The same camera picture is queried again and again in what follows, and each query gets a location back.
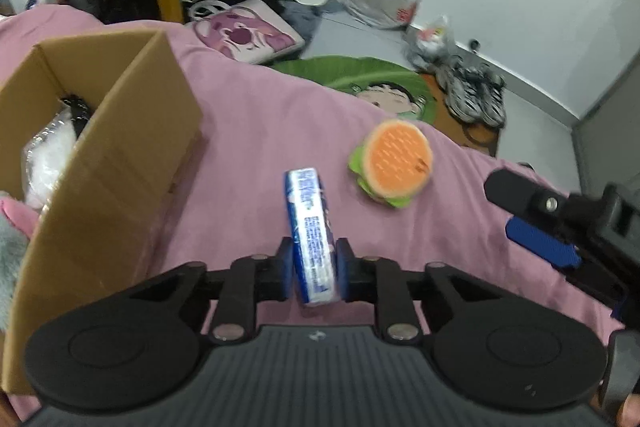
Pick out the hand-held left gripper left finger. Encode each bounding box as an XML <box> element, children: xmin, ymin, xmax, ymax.
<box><xmin>120</xmin><ymin>237</ymin><xmax>296</xmax><ymax>344</ymax></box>

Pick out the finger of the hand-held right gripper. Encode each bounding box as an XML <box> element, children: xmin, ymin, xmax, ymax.
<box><xmin>483</xmin><ymin>169</ymin><xmax>576</xmax><ymax>228</ymax></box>
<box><xmin>504</xmin><ymin>216</ymin><xmax>584</xmax><ymax>271</ymax></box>

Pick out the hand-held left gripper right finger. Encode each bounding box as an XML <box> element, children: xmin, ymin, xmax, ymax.
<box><xmin>335</xmin><ymin>238</ymin><xmax>506</xmax><ymax>344</ymax></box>

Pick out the blue white tissue pack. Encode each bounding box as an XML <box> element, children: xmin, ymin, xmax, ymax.
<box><xmin>283</xmin><ymin>166</ymin><xmax>342</xmax><ymax>307</ymax></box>

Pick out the orange burger plush toy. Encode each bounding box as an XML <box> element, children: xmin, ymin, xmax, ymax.
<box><xmin>348</xmin><ymin>119</ymin><xmax>434</xmax><ymax>210</ymax></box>

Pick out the brown cardboard box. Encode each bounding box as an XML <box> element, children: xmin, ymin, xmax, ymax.
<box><xmin>0</xmin><ymin>29</ymin><xmax>205</xmax><ymax>396</ymax></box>

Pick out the white soft item plastic bag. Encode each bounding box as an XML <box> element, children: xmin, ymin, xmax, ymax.
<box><xmin>20</xmin><ymin>104</ymin><xmax>86</xmax><ymax>210</ymax></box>

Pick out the grey cabinet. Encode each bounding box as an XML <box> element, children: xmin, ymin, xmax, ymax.
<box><xmin>569</xmin><ymin>56</ymin><xmax>640</xmax><ymax>198</ymax></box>

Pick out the pink blanket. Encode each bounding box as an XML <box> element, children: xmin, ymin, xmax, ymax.
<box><xmin>0</xmin><ymin>4</ymin><xmax>627</xmax><ymax>424</ymax></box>

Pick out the small clear plastic bag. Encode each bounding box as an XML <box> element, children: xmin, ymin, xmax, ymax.
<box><xmin>403</xmin><ymin>15</ymin><xmax>459</xmax><ymax>73</ymax></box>

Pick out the green leaf cartoon rug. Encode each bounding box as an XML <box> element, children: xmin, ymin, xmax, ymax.
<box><xmin>272</xmin><ymin>55</ymin><xmax>501</xmax><ymax>158</ymax></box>

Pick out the pink bear cushion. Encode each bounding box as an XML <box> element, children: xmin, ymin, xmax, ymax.
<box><xmin>192</xmin><ymin>0</ymin><xmax>305</xmax><ymax>66</ymax></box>

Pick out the grey-blue cloth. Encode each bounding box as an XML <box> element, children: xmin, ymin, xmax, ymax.
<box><xmin>279</xmin><ymin>0</ymin><xmax>326</xmax><ymax>53</ymax></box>

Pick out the black plush toy white centre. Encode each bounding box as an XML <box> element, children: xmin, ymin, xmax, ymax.
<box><xmin>59</xmin><ymin>94</ymin><xmax>96</xmax><ymax>140</ymax></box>

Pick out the pink grey plush toy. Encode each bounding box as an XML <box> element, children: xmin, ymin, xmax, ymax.
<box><xmin>0</xmin><ymin>190</ymin><xmax>41</xmax><ymax>334</ymax></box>

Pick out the black clothing pile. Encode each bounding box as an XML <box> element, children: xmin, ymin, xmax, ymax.
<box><xmin>99</xmin><ymin>0</ymin><xmax>161</xmax><ymax>26</ymax></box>

